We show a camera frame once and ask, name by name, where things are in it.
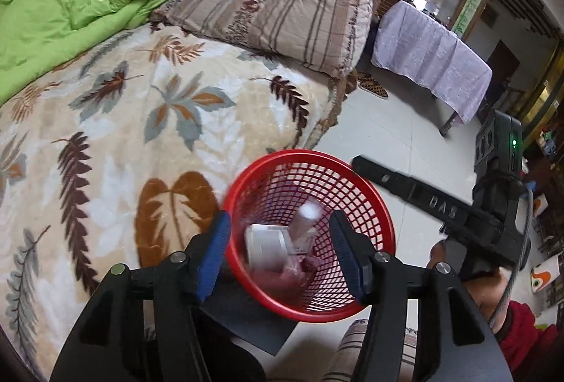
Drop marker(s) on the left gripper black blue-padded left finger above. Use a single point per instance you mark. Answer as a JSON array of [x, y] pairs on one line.
[[138, 325]]

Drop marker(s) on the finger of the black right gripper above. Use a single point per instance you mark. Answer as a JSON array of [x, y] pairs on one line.
[[433, 201]]

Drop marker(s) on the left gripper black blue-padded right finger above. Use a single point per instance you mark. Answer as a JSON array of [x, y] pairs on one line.
[[454, 342]]

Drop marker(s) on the person's right hand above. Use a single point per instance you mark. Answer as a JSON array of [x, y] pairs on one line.
[[488, 293]]

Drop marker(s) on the white box in basket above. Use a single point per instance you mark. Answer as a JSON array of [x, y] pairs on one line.
[[268, 246]]

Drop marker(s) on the white plastic bottle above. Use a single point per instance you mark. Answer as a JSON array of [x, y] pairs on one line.
[[302, 229]]

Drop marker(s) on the brown patterned slipper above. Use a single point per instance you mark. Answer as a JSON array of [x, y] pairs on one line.
[[367, 83]]

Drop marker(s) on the red plastic mesh basket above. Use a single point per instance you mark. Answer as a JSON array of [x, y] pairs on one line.
[[270, 191]]

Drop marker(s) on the table with lilac cloth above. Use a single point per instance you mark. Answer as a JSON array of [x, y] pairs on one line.
[[415, 46]]

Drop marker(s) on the leaf-patterned fleece blanket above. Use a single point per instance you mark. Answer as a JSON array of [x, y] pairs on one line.
[[123, 155]]

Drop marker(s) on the striped floral pillow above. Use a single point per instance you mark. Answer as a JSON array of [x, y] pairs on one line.
[[323, 35]]

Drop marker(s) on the bright green quilt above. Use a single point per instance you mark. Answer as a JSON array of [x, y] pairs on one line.
[[39, 35]]

